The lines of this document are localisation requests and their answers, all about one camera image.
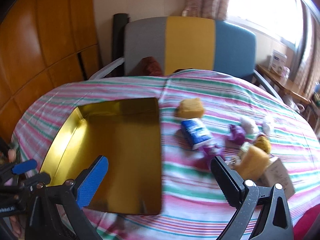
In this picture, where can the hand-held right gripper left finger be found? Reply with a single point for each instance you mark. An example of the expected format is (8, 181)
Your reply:
(92, 180)

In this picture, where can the blue tissue packet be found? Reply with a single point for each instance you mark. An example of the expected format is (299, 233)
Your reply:
(196, 132)

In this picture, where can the grey yellow blue chair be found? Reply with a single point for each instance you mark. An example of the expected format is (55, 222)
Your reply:
(190, 45)

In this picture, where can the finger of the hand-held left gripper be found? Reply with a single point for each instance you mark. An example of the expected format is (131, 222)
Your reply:
(23, 166)
(41, 177)

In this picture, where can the white printed box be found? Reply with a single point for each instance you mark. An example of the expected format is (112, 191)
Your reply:
(277, 177)

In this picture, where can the white knotted cloth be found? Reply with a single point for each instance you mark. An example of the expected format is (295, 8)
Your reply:
(248, 125)

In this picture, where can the wooden desk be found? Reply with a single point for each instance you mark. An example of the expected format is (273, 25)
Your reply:
(282, 82)

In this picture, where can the dark red cushion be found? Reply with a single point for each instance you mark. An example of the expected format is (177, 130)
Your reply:
(152, 66)

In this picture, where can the gold tin box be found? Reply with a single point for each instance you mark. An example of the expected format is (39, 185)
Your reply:
(120, 142)

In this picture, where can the bright window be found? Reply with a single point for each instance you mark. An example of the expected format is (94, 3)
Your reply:
(262, 7)

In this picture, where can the white carton with blue print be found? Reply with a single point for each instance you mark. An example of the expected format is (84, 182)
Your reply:
(278, 61)

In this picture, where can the white plastic bag ball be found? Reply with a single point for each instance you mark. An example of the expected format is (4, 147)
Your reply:
(268, 126)

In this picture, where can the striped side curtain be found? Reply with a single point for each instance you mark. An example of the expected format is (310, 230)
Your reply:
(310, 55)

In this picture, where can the striped tablecloth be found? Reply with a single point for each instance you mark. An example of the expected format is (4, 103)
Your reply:
(200, 205)

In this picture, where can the yellow sponge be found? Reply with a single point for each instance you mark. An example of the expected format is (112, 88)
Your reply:
(252, 165)
(191, 108)

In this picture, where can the wooden wardrobe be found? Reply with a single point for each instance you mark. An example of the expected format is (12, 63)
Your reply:
(42, 42)

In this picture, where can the purple snack packet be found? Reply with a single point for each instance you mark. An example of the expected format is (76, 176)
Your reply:
(212, 151)
(236, 133)

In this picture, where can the clear plastic bag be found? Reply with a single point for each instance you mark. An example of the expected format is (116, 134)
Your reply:
(234, 160)

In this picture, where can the yellow knitted towel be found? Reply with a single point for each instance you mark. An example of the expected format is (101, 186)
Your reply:
(263, 142)

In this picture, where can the black rolled mat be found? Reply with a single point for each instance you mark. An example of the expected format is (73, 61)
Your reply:
(120, 35)

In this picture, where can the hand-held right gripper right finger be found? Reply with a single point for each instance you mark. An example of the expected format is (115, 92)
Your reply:
(225, 180)

